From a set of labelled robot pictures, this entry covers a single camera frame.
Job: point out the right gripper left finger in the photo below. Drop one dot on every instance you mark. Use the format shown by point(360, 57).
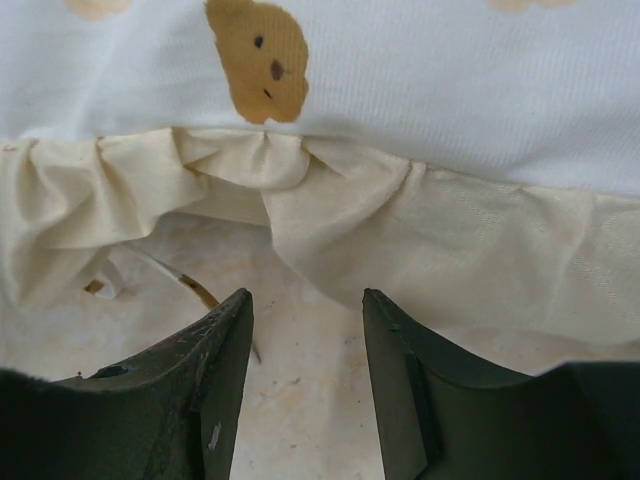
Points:
point(168, 412)

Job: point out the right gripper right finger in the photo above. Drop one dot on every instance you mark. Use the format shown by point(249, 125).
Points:
point(445, 413)

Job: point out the wooden pet bed frame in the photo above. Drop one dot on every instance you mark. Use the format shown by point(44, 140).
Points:
point(226, 201)

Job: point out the bear print white cushion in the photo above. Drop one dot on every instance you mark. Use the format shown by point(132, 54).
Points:
point(478, 161)

